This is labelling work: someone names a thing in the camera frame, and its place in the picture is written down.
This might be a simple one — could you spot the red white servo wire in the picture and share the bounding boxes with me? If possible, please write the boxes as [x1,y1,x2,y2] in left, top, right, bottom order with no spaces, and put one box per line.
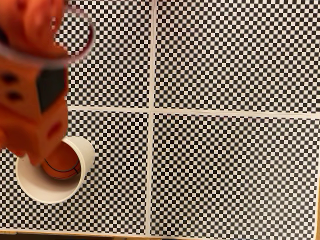
[0,4,97,67]

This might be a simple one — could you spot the small orange basketball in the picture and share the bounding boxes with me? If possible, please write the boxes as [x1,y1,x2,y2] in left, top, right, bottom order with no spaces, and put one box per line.
[40,141,83,180]

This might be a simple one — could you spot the white paper cup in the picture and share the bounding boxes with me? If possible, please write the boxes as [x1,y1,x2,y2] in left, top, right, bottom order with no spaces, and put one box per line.
[15,136,96,205]

